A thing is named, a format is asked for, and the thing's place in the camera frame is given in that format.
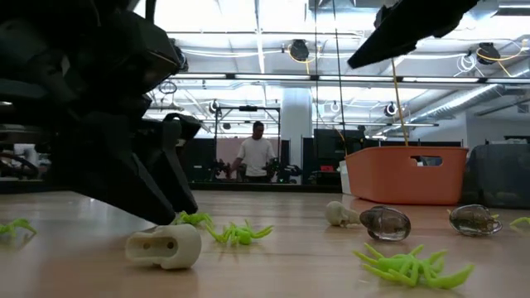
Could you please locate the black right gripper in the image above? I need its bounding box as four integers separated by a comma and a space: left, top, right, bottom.
346, 0, 481, 70

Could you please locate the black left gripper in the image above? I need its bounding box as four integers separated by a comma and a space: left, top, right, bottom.
0, 0, 177, 227

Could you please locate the black partition panel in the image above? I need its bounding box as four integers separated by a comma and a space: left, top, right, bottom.
301, 128, 366, 186
181, 137, 217, 184

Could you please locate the pink partition curtain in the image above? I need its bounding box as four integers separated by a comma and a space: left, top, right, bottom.
215, 137, 281, 180

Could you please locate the white plastic skull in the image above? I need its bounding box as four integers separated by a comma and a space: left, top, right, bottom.
124, 223, 203, 271
324, 200, 362, 228

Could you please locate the white humanoid robot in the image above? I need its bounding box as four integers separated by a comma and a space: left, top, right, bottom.
13, 142, 41, 167

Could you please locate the person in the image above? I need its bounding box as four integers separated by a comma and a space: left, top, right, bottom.
229, 120, 277, 185

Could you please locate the long ceiling light bar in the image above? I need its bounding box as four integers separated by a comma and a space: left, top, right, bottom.
167, 71, 530, 85

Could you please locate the orange plastic bin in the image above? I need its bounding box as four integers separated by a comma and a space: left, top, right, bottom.
344, 145, 470, 207

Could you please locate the white plastic bin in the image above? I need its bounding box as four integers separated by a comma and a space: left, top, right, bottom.
339, 160, 353, 196

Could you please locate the dark grey plastic bin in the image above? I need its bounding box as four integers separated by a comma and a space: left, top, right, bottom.
461, 142, 530, 209

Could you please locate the smoky clear plastic skull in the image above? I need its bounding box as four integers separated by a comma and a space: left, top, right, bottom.
359, 205, 412, 243
448, 204, 504, 238

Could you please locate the black hanging cable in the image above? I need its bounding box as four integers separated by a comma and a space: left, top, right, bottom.
332, 0, 348, 156

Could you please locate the yellow hanging cable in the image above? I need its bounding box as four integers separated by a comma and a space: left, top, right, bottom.
388, 57, 410, 147

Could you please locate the black aluminium table frame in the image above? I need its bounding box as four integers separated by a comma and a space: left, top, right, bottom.
0, 178, 343, 195

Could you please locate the black ceiling cable reel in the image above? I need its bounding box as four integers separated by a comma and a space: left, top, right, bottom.
172, 43, 190, 74
288, 38, 311, 64
475, 41, 502, 66

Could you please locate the black robot station frame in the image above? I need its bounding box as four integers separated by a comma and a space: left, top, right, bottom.
213, 105, 282, 184

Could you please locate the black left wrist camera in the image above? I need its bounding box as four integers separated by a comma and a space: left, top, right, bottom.
99, 10, 186, 100

